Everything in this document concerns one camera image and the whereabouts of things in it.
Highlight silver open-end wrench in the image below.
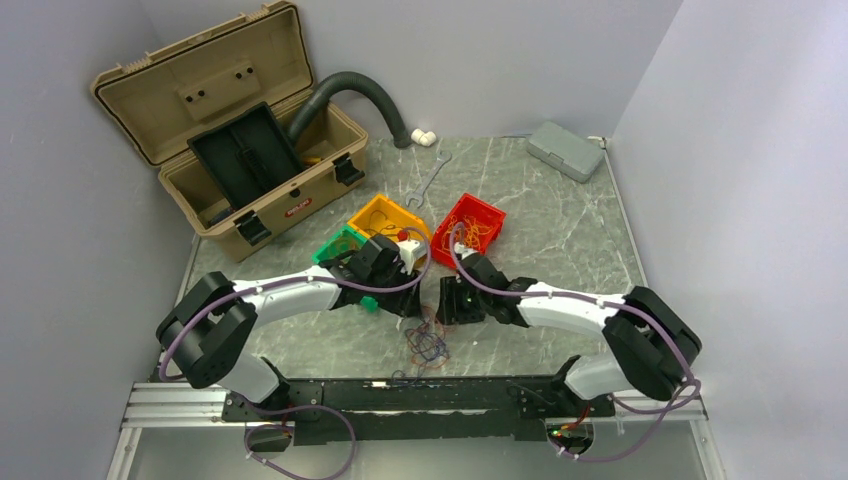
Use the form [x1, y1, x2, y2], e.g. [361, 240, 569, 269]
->
[404, 150, 452, 208]

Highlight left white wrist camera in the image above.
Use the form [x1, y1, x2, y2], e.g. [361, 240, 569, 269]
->
[396, 230, 427, 274]

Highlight green plastic bin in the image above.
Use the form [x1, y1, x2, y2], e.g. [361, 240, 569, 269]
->
[312, 225, 378, 313]

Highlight white pipe fitting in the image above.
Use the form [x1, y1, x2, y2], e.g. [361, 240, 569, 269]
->
[410, 128, 437, 147]

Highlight multicolour cable bundle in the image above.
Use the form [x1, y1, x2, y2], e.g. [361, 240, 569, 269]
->
[390, 307, 452, 386]

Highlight grey plastic case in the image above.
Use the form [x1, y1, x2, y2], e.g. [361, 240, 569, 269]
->
[527, 121, 604, 183]

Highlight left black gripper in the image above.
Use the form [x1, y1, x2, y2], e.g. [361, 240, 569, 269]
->
[367, 261, 423, 318]

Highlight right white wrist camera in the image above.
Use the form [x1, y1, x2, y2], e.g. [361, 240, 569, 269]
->
[452, 242, 478, 260]

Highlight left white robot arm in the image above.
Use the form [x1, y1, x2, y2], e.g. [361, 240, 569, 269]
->
[155, 229, 431, 420]

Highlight dark purple cable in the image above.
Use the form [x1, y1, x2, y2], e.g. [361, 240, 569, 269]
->
[367, 210, 399, 238]

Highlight dark grey corrugated hose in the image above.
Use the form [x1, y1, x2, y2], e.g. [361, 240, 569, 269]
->
[286, 71, 413, 150]

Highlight yellow plastic bin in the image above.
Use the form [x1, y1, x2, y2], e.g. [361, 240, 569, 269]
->
[342, 194, 432, 242]

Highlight red plastic bin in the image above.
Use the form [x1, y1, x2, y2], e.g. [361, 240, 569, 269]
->
[431, 193, 507, 268]

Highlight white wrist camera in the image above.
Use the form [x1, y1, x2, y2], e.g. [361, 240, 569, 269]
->
[396, 230, 427, 274]
[452, 242, 478, 260]

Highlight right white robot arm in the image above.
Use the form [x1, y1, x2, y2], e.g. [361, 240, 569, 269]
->
[454, 250, 703, 415]

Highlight tan plastic toolbox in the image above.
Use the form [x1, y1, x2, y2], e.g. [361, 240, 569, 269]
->
[90, 1, 368, 262]

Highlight black toolbox tray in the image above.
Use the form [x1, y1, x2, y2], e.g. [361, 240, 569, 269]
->
[187, 102, 305, 210]

